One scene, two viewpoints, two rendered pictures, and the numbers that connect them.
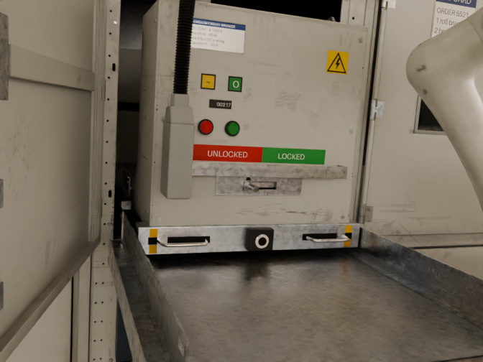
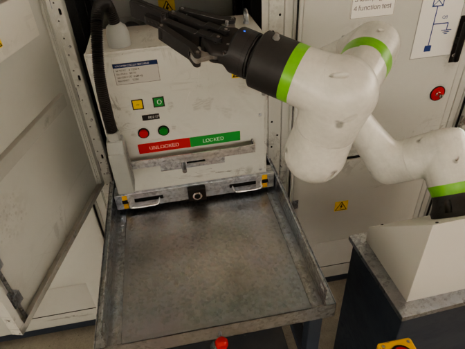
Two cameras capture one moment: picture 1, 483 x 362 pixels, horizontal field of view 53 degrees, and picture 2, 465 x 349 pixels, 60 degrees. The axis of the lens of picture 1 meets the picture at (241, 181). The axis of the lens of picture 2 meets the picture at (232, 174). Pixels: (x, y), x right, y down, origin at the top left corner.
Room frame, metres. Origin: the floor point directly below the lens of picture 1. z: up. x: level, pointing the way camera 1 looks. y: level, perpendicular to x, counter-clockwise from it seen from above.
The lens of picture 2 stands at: (0.04, -0.39, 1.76)
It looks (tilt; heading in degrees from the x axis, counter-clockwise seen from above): 37 degrees down; 12
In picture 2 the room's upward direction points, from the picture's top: 3 degrees counter-clockwise
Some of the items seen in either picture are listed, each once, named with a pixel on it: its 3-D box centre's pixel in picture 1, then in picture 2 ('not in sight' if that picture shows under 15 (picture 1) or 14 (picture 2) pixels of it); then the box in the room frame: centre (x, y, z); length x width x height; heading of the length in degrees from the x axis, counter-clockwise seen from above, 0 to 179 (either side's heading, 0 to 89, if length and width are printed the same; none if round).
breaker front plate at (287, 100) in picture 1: (264, 126); (187, 124); (1.07, -0.04, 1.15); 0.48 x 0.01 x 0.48; 110
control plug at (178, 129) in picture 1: (177, 151); (120, 163); (0.94, 0.13, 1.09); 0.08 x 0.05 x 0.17; 20
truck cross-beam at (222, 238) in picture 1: (254, 235); (196, 186); (1.09, -0.04, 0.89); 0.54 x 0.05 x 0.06; 110
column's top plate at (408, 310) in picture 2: not in sight; (434, 260); (1.00, -0.83, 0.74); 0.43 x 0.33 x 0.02; 113
